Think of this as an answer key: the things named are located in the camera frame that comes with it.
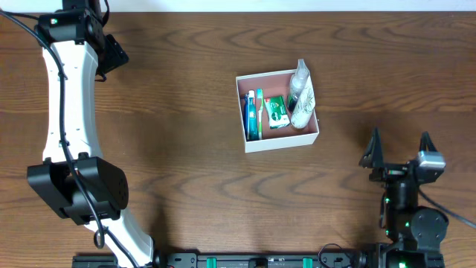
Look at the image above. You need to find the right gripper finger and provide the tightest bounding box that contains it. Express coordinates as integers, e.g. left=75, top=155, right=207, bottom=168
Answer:
left=358, top=128, right=384, bottom=169
left=419, top=132, right=437, bottom=152

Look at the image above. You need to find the white leaf-print lotion tube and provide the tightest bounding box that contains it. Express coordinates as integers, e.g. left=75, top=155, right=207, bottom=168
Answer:
left=291, top=77, right=315, bottom=130

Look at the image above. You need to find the green soap bar pack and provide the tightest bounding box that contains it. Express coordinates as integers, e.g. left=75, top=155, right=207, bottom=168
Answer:
left=265, top=95, right=290, bottom=129

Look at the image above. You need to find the clear pump soap bottle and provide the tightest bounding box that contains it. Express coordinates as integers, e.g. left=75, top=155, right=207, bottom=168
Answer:
left=287, top=59, right=310, bottom=112

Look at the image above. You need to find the teal toothpaste tube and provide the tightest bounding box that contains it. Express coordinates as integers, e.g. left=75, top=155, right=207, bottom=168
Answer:
left=248, top=90, right=258, bottom=141

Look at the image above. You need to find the green white toothbrush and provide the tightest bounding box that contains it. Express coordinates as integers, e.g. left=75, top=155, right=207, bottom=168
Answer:
left=257, top=89, right=265, bottom=140

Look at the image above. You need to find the blue disposable razor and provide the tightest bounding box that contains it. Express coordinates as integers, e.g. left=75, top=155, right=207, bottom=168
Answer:
left=241, top=93, right=248, bottom=141

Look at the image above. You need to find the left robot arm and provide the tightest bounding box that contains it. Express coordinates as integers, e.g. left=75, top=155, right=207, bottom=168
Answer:
left=27, top=0, right=154, bottom=267

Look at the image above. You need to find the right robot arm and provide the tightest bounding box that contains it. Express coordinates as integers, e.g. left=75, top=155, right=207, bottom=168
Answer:
left=359, top=129, right=448, bottom=267

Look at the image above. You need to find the white box pink interior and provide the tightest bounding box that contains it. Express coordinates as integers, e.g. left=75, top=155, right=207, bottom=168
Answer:
left=236, top=69, right=320, bottom=153

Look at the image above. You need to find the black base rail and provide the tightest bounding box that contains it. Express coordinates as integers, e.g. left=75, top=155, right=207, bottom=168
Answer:
left=71, top=249, right=446, bottom=268

